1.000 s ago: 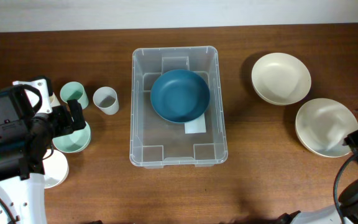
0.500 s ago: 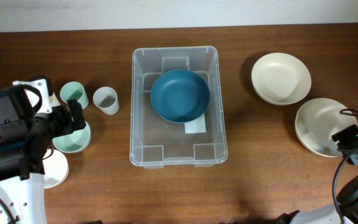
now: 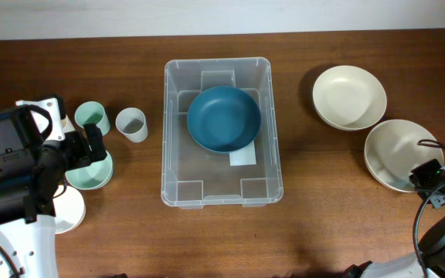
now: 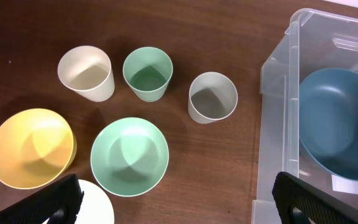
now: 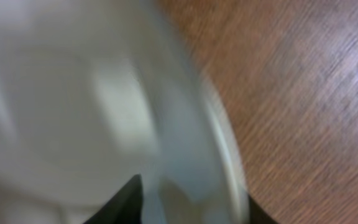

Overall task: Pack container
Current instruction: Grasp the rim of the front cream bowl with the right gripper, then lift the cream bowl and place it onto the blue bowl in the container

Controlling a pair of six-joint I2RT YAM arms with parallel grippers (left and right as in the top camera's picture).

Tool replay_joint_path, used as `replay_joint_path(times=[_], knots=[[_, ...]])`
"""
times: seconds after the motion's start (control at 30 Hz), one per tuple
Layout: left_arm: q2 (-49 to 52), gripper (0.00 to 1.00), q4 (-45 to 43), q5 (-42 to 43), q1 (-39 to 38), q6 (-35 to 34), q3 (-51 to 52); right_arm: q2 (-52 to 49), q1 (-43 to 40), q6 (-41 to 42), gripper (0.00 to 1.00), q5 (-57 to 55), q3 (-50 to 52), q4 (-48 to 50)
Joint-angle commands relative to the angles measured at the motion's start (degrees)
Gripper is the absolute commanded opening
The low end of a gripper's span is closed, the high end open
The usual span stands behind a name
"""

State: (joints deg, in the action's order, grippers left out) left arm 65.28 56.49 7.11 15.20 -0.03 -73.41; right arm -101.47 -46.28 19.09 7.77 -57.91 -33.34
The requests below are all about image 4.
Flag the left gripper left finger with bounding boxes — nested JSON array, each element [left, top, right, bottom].
[[0, 174, 84, 224]]

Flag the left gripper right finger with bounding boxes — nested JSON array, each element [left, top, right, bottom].
[[272, 172, 358, 224]]

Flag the white bowl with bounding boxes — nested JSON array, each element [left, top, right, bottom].
[[42, 179, 116, 224]]

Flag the yellow bowl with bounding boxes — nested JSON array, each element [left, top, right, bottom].
[[0, 108, 77, 190]]

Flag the white label in bin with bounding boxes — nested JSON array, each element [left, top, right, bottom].
[[331, 175, 358, 195]]

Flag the mint green bowl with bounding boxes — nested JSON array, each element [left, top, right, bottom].
[[90, 117, 170, 197]]

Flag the dark blue bowl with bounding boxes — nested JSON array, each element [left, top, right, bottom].
[[299, 68, 358, 181]]

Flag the grey cup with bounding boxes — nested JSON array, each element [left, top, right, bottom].
[[188, 72, 238, 124]]

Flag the beige cup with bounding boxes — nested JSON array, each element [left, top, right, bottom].
[[57, 45, 115, 102]]

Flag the mint green cup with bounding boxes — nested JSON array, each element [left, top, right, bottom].
[[122, 47, 173, 102]]

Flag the clear plastic storage bin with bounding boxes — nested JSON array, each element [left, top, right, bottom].
[[251, 8, 358, 223]]

